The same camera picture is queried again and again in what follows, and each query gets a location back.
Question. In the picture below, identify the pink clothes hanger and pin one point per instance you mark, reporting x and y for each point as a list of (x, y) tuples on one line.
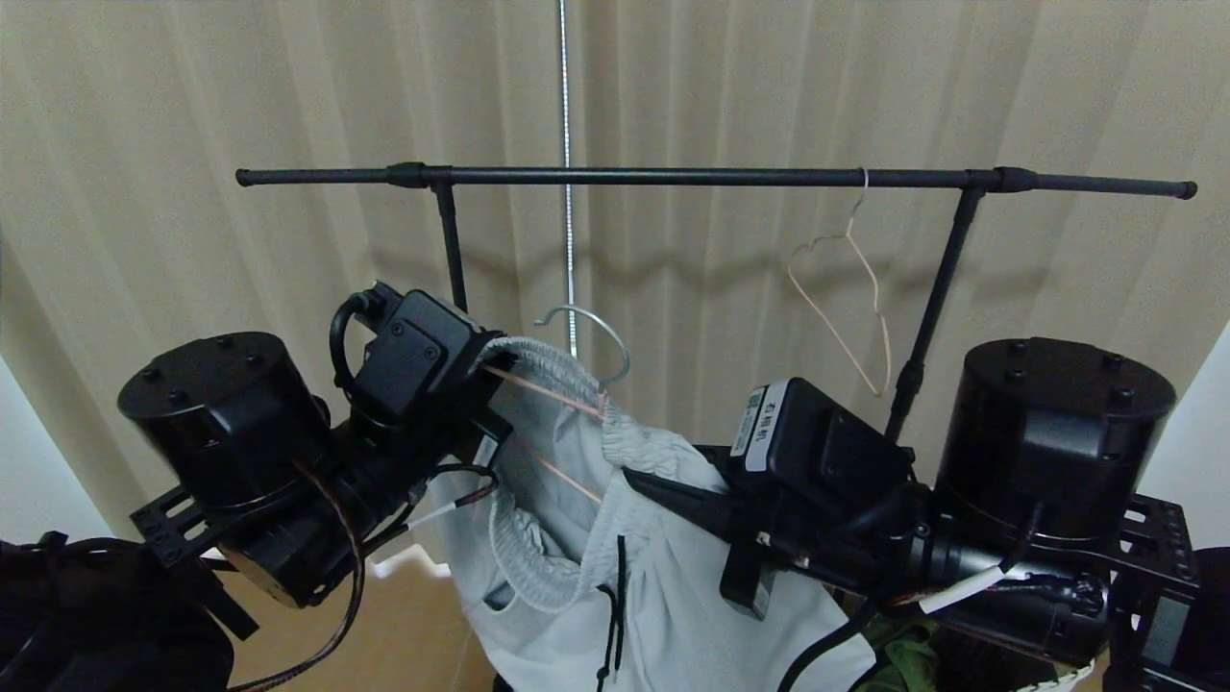
[(543, 391), (887, 356)]

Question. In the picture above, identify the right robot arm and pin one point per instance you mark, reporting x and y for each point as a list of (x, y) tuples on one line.
[(1047, 432)]

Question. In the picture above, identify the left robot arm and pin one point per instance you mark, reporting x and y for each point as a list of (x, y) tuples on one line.
[(221, 413)]

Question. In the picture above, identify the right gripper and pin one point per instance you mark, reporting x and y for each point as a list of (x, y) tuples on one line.
[(865, 557)]

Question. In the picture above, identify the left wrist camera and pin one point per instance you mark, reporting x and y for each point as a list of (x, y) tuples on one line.
[(413, 356)]

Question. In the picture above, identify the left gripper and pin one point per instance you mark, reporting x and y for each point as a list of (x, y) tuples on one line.
[(327, 529)]

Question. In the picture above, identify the dark green garment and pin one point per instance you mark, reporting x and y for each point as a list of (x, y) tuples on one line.
[(903, 663)]

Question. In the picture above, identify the black clothes rack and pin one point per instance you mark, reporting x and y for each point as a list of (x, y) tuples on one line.
[(673, 177)]

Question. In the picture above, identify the pale grey shorts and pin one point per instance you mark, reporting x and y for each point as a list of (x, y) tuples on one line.
[(692, 615)]

